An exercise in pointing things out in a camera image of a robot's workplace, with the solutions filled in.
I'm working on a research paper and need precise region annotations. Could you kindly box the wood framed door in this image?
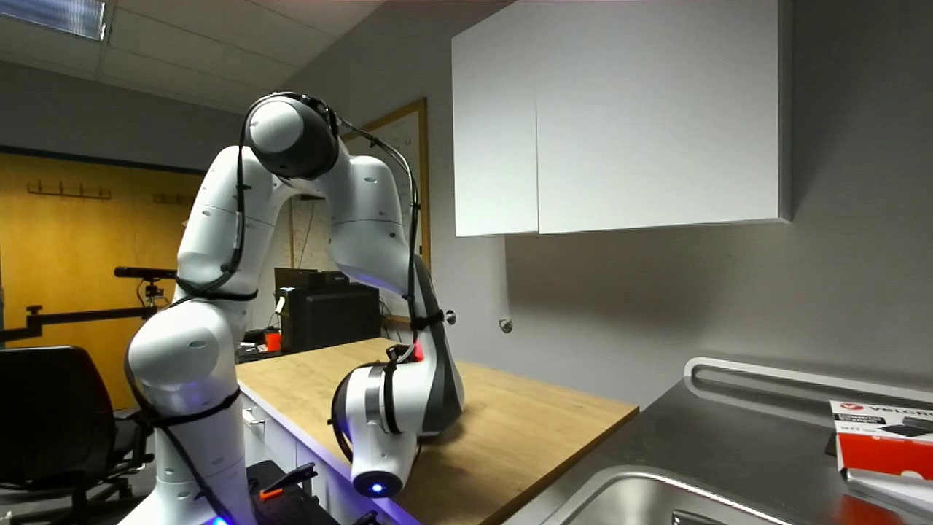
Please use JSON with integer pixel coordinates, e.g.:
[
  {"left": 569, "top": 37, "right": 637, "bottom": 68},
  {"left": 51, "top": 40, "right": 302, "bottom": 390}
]
[{"left": 360, "top": 95, "right": 433, "bottom": 324}]

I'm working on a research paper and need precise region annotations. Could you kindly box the black box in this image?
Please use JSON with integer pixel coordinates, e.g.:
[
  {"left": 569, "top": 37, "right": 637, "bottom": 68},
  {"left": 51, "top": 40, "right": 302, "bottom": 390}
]
[{"left": 277, "top": 267, "right": 384, "bottom": 356}]

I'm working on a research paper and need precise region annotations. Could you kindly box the black clamp device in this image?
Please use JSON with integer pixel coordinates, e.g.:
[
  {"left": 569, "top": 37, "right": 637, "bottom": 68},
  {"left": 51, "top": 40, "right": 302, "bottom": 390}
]
[{"left": 244, "top": 461, "right": 341, "bottom": 525}]

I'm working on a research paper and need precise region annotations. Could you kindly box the stainless steel sink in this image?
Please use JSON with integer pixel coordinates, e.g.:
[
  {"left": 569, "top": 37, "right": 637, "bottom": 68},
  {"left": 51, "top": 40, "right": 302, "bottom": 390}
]
[{"left": 543, "top": 466, "right": 769, "bottom": 525}]

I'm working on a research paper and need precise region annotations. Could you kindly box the black office chair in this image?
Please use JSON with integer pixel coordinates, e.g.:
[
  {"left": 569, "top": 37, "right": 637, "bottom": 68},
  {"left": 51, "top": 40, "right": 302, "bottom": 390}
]
[{"left": 0, "top": 343, "right": 137, "bottom": 492}]

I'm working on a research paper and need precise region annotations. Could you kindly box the red and white box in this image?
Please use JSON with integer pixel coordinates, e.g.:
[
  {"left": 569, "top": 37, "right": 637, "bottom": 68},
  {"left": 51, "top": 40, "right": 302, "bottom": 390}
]
[{"left": 828, "top": 397, "right": 933, "bottom": 489}]

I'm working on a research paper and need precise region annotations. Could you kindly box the square ceiling light panel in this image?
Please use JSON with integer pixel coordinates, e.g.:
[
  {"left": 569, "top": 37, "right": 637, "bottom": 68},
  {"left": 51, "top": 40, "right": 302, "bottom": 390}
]
[{"left": 0, "top": 0, "right": 111, "bottom": 44}]

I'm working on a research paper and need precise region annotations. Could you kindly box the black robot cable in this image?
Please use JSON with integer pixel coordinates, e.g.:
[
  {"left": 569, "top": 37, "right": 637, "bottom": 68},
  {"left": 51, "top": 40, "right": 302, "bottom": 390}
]
[{"left": 336, "top": 116, "right": 432, "bottom": 330}]

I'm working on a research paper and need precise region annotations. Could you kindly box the white wall cabinet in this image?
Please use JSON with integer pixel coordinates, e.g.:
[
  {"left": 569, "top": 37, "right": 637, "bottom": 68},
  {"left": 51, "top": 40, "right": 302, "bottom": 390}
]
[{"left": 449, "top": 0, "right": 793, "bottom": 238}]

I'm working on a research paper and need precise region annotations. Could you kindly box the white wire rack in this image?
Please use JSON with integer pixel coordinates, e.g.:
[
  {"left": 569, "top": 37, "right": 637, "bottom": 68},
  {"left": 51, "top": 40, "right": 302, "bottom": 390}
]
[{"left": 681, "top": 352, "right": 933, "bottom": 407}]

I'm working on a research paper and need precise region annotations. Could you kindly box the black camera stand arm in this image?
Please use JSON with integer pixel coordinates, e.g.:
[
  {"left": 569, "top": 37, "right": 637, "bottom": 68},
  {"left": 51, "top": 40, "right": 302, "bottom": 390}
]
[{"left": 0, "top": 263, "right": 180, "bottom": 343}]

